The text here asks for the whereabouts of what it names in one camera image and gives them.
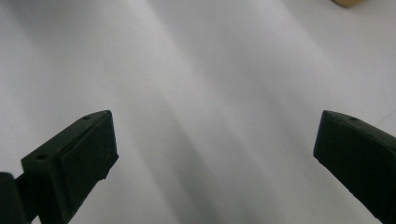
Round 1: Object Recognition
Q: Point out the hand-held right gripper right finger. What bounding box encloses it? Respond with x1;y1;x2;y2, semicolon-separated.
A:
313;109;396;224

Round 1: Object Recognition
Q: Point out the brown cup with small figure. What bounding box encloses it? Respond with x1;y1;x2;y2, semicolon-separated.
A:
331;0;365;8

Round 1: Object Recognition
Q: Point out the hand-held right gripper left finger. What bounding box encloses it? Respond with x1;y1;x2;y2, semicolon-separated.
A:
21;109;120;224

